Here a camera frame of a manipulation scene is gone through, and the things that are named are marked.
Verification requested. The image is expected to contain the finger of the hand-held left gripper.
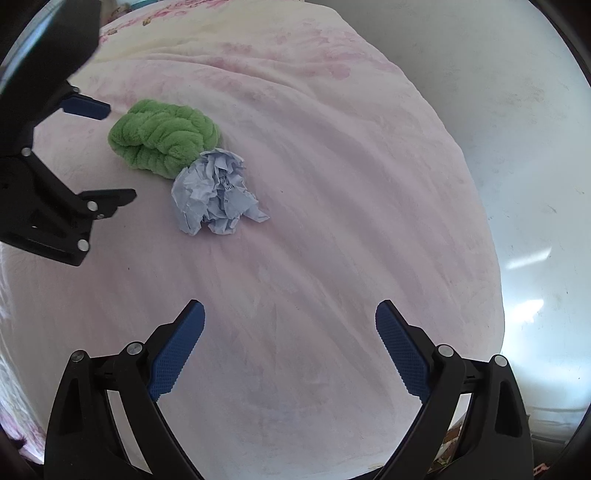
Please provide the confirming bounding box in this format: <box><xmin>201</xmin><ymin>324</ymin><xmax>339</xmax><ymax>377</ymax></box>
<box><xmin>0</xmin><ymin>147</ymin><xmax>138</xmax><ymax>267</ymax></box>
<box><xmin>18</xmin><ymin>81</ymin><xmax>112</xmax><ymax>155</ymax></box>

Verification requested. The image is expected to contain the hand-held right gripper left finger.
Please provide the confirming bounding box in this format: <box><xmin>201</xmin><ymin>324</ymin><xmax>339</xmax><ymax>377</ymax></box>
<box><xmin>44</xmin><ymin>299</ymin><xmax>206</xmax><ymax>480</ymax></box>

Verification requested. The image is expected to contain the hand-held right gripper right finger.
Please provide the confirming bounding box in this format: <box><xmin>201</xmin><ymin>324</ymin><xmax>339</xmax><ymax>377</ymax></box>
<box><xmin>372</xmin><ymin>299</ymin><xmax>535</xmax><ymax>480</ymax></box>

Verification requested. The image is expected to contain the green fluffy sock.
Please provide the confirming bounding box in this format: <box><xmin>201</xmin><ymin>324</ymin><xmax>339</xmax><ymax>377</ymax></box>
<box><xmin>107</xmin><ymin>98</ymin><xmax>223</xmax><ymax>180</ymax></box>

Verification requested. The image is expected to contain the crumpled pale blue paper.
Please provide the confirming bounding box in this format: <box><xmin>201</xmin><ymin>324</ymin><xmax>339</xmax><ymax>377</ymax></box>
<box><xmin>171</xmin><ymin>148</ymin><xmax>271</xmax><ymax>237</ymax></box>

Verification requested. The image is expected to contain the pink floral blanket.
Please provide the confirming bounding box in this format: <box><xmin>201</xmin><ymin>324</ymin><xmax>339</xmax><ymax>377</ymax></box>
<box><xmin>0</xmin><ymin>0</ymin><xmax>508</xmax><ymax>480</ymax></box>

